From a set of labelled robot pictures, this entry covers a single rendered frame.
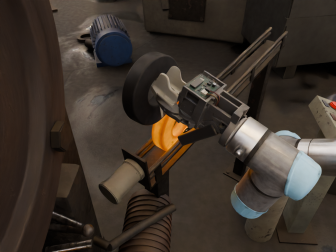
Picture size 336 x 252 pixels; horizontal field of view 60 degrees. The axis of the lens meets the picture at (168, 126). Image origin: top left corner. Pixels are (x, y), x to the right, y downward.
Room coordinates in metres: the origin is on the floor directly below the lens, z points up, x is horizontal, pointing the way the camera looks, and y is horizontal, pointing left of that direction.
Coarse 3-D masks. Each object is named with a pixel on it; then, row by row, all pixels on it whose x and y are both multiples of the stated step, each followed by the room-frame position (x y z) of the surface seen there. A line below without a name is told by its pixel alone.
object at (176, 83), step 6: (174, 66) 0.51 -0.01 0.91; (168, 72) 0.52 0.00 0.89; (174, 72) 0.51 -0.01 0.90; (156, 78) 0.52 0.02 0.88; (174, 78) 0.51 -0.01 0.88; (180, 78) 0.50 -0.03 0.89; (174, 84) 0.51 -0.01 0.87; (180, 84) 0.50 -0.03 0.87; (174, 90) 0.50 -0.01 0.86; (180, 90) 0.50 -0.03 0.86
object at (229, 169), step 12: (264, 72) 1.00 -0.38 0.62; (252, 84) 1.02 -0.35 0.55; (264, 84) 1.01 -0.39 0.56; (252, 96) 1.02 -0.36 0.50; (252, 108) 1.01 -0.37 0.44; (228, 168) 1.05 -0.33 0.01; (240, 168) 1.00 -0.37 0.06; (168, 180) 0.52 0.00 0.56; (156, 192) 0.48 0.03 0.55; (168, 192) 0.52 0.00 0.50
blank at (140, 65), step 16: (144, 64) 0.50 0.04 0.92; (160, 64) 0.52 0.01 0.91; (176, 64) 0.57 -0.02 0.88; (128, 80) 0.48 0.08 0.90; (144, 80) 0.49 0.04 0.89; (128, 96) 0.47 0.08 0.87; (144, 96) 0.48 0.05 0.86; (128, 112) 0.47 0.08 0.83; (144, 112) 0.48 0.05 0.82; (160, 112) 0.52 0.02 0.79
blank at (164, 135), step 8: (160, 120) 0.53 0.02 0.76; (168, 120) 0.53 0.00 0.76; (152, 128) 0.53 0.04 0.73; (160, 128) 0.52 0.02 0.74; (168, 128) 0.53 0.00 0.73; (176, 128) 0.59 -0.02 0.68; (184, 128) 0.59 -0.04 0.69; (152, 136) 0.53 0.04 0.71; (160, 136) 0.51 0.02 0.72; (168, 136) 0.53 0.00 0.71; (176, 136) 0.56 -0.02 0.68; (160, 144) 0.51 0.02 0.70; (168, 144) 0.53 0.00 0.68
